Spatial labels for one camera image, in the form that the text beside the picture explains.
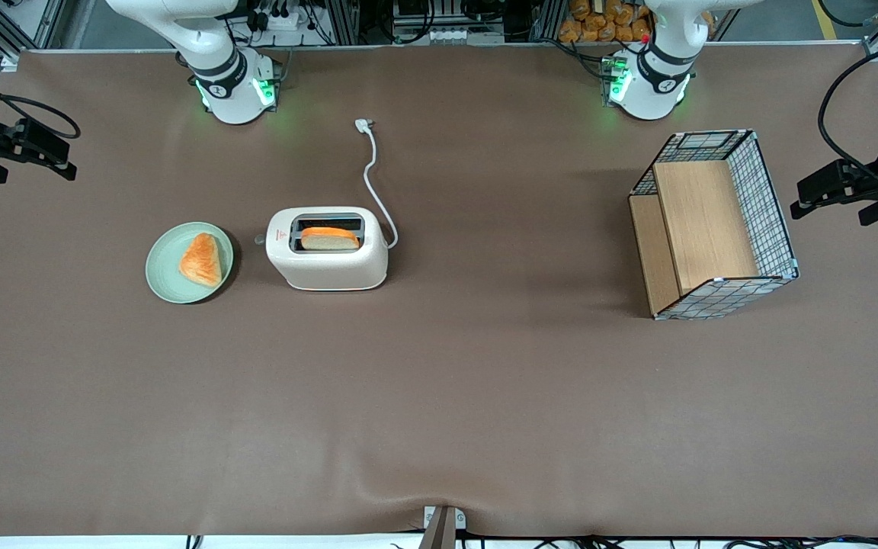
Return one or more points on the black electronics box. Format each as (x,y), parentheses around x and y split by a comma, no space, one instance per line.
(447,19)

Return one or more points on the pale green round plate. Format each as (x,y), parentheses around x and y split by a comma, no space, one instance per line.
(165,267)

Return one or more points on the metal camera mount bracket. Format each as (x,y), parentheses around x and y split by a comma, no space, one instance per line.
(443,526)

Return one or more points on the white two-slot toaster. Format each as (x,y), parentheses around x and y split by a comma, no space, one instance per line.
(332,267)

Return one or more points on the triangular orange toast piece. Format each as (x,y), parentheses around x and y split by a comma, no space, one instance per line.
(203,263)

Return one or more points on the brown table mat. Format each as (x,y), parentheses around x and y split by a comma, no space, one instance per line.
(485,396)

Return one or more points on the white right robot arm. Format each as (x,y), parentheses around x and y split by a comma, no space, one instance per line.
(229,91)

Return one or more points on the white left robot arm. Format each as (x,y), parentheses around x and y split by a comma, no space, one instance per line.
(648,91)

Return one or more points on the bag of orange bread rolls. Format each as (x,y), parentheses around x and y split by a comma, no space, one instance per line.
(599,23)

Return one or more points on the white power strip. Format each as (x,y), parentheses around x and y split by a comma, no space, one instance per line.
(286,21)

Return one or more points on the bread slice with orange crust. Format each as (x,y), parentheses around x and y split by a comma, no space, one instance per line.
(328,239)

